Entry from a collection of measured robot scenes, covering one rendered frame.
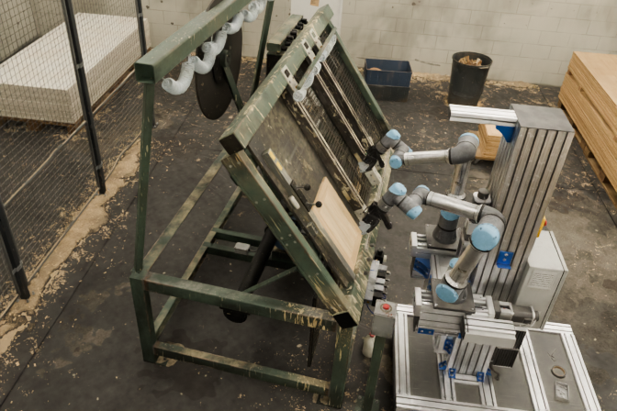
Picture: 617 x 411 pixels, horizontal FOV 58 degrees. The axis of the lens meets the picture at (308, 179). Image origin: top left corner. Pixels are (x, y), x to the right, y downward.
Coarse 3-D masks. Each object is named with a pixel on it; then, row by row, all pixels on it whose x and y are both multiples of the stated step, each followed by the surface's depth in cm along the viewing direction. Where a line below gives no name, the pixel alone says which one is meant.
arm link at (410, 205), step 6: (408, 198) 273; (414, 198) 275; (420, 198) 277; (402, 204) 272; (408, 204) 271; (414, 204) 272; (420, 204) 276; (402, 210) 274; (408, 210) 271; (414, 210) 271; (420, 210) 271; (408, 216) 274; (414, 216) 271
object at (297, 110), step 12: (288, 84) 334; (288, 96) 334; (288, 108) 338; (300, 108) 336; (300, 120) 340; (312, 120) 345; (312, 132) 343; (312, 144) 348; (324, 144) 350; (324, 156) 351; (336, 168) 353; (336, 180) 358; (348, 180) 361; (348, 192) 361; (360, 204) 364; (360, 216) 369
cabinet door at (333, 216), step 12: (324, 180) 343; (324, 192) 338; (324, 204) 333; (336, 204) 347; (324, 216) 328; (336, 216) 341; (348, 216) 355; (336, 228) 335; (348, 228) 349; (336, 240) 329; (348, 240) 344; (360, 240) 358; (348, 252) 338
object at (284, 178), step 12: (264, 156) 293; (276, 168) 296; (288, 180) 301; (288, 192) 303; (300, 204) 305; (312, 216) 310; (324, 228) 317; (324, 240) 315; (336, 252) 319; (348, 264) 327; (348, 276) 326
